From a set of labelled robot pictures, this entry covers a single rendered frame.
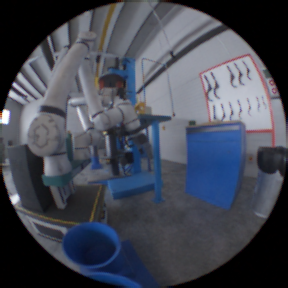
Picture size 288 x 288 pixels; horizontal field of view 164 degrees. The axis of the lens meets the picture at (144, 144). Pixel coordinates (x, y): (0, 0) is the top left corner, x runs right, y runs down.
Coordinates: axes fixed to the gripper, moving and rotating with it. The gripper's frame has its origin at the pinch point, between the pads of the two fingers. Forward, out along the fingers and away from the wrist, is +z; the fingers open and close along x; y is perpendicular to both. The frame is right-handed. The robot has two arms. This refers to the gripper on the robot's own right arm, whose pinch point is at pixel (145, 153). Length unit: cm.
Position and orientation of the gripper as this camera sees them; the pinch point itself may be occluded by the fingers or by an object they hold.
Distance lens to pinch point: 63.1
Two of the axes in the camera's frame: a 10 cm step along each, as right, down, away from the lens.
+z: 3.8, 8.7, 3.1
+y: -8.3, 4.7, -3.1
